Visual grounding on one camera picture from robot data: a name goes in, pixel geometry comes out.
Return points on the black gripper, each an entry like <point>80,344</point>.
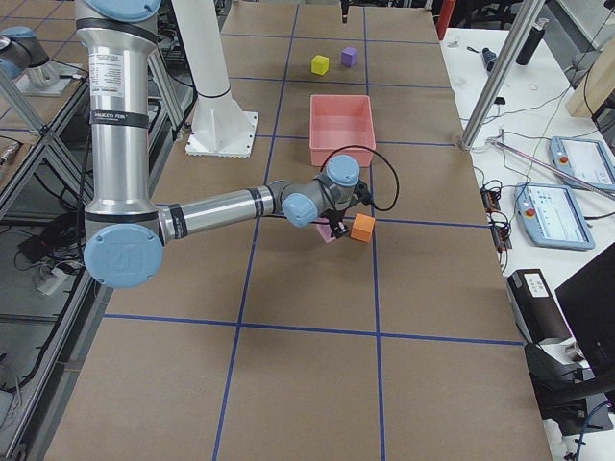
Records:
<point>336,220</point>

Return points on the light pink foam block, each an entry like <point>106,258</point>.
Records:
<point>326,233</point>

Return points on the orange foam block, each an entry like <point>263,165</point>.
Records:
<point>363,227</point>

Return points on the yellow foam block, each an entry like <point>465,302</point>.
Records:
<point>320,65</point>

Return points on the purple foam block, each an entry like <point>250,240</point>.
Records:
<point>349,56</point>

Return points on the second grey robot arm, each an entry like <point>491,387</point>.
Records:
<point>23,54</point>

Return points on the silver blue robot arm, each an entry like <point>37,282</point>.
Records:
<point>125,231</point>

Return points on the pink plastic bin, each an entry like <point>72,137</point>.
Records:
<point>336,121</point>

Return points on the near teach pendant tablet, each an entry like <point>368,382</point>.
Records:
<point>551,217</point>

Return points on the teach pendant tablet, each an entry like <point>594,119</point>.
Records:
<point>551,217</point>
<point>585,159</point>

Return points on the black box device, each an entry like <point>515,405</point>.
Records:
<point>536,311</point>

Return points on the far teach pendant tablet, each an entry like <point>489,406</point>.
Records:
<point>585,159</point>

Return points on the black monitor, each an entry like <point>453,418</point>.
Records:
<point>587,302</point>

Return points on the black water bottle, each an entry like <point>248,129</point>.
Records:
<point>536,33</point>

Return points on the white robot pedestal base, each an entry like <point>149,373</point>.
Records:
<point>219,127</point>

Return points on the aluminium frame post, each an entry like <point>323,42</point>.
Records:
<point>512,45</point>

